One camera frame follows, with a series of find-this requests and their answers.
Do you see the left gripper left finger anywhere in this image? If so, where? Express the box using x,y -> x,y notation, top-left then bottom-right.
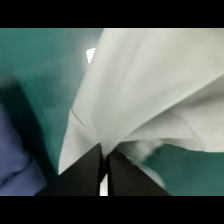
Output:
35,142 -> 103,197

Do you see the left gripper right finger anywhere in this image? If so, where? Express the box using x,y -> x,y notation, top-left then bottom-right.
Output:
107,148 -> 171,197

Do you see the blue garment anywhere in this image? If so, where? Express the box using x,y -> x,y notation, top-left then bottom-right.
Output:
0,99 -> 48,197

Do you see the white shirt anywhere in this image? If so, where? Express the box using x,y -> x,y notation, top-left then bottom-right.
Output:
58,28 -> 224,197

